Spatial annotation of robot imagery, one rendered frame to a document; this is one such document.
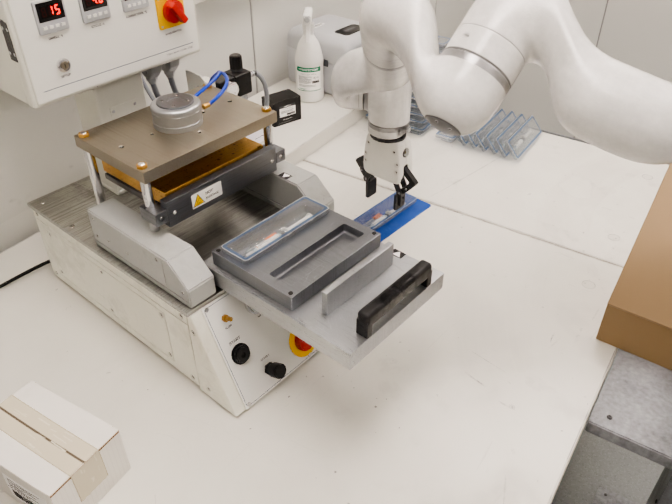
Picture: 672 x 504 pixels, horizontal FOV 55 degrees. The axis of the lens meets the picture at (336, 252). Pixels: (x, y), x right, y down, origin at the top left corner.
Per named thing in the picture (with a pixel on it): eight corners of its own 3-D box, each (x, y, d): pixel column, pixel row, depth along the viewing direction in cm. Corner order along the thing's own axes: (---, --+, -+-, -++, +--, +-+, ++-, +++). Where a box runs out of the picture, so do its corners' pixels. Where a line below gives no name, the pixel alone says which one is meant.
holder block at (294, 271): (213, 263, 98) (211, 250, 96) (303, 208, 110) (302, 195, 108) (292, 312, 89) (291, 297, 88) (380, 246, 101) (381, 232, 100)
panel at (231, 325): (245, 410, 103) (200, 309, 96) (363, 312, 121) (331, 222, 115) (253, 412, 101) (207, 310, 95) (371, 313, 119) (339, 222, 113)
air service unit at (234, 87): (199, 137, 130) (189, 66, 121) (252, 113, 139) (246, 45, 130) (216, 145, 127) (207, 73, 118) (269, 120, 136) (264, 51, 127)
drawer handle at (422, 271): (355, 333, 86) (355, 310, 83) (420, 278, 95) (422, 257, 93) (367, 340, 85) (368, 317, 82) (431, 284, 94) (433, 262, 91)
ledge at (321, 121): (123, 183, 159) (119, 167, 156) (318, 73, 214) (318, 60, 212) (214, 221, 145) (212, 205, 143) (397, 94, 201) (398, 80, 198)
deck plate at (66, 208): (27, 206, 119) (26, 202, 118) (178, 139, 140) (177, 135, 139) (187, 318, 95) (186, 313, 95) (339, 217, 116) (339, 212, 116)
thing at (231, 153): (105, 178, 108) (92, 126, 102) (207, 132, 122) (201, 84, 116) (169, 216, 99) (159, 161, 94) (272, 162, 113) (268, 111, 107)
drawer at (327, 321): (203, 281, 100) (197, 240, 96) (300, 220, 114) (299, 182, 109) (349, 375, 85) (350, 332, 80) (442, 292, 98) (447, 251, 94)
